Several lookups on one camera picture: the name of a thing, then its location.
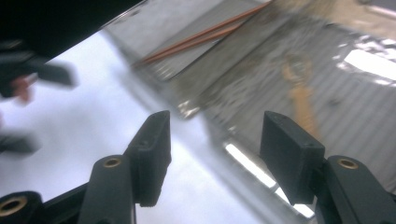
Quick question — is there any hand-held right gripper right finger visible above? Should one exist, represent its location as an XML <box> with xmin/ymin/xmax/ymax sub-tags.
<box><xmin>259</xmin><ymin>110</ymin><xmax>326</xmax><ymax>206</ymax></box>

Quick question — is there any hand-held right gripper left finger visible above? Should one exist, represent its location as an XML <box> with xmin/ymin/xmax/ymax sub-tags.
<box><xmin>123</xmin><ymin>109</ymin><xmax>173</xmax><ymax>208</ymax></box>

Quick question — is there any grey translucent plastic bin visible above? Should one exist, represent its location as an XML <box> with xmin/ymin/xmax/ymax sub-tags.
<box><xmin>172</xmin><ymin>0</ymin><xmax>396</xmax><ymax>195</ymax></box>
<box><xmin>101</xmin><ymin>0</ymin><xmax>275</xmax><ymax>82</ymax></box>

